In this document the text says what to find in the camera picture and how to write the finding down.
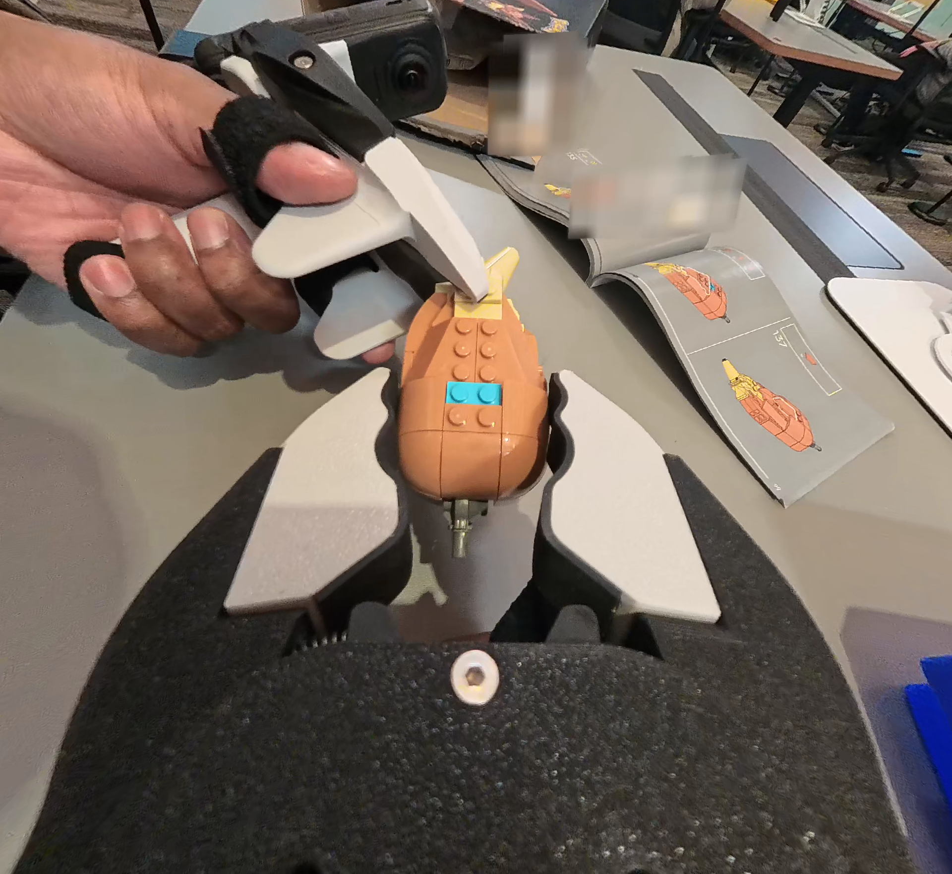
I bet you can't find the person's left hand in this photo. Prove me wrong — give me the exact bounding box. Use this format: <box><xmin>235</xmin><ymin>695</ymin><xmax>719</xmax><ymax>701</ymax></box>
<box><xmin>0</xmin><ymin>11</ymin><xmax>399</xmax><ymax>369</ymax></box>

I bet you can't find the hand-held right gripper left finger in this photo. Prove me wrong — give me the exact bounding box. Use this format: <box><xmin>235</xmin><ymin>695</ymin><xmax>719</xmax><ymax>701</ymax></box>
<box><xmin>223</xmin><ymin>367</ymin><xmax>415</xmax><ymax>637</ymax></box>

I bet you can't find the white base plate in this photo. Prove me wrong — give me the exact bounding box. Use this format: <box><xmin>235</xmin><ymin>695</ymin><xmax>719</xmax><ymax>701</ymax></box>
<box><xmin>826</xmin><ymin>277</ymin><xmax>952</xmax><ymax>436</ymax></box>

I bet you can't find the blue plastic bin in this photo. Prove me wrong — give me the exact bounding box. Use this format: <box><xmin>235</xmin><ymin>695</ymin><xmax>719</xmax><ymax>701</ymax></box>
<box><xmin>903</xmin><ymin>654</ymin><xmax>952</xmax><ymax>815</ymax></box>

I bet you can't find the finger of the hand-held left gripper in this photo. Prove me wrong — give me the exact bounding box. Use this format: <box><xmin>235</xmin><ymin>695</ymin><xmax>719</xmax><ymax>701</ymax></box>
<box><xmin>363</xmin><ymin>136</ymin><xmax>493</xmax><ymax>300</ymax></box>
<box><xmin>381</xmin><ymin>236</ymin><xmax>464</xmax><ymax>298</ymax></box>

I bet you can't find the grey desk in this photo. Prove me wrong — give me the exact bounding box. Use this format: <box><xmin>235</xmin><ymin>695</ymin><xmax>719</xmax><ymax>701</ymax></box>
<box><xmin>0</xmin><ymin>0</ymin><xmax>952</xmax><ymax>815</ymax></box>

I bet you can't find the wood-edged background desk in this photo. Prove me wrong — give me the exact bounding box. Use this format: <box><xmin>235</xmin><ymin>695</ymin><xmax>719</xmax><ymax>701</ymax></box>
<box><xmin>717</xmin><ymin>0</ymin><xmax>927</xmax><ymax>127</ymax></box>

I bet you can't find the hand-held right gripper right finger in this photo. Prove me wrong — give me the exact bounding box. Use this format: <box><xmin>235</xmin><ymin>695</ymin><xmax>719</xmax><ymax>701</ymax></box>
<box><xmin>540</xmin><ymin>368</ymin><xmax>724</xmax><ymax>625</ymax></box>

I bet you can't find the orange brick-built toy limb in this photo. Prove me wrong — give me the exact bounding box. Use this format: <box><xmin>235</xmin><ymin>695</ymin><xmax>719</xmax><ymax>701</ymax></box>
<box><xmin>398</xmin><ymin>247</ymin><xmax>551</xmax><ymax>559</ymax></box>

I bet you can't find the grey instruction booklet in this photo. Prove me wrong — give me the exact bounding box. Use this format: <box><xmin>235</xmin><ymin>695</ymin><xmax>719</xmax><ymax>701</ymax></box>
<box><xmin>479</xmin><ymin>152</ymin><xmax>895</xmax><ymax>508</ymax></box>

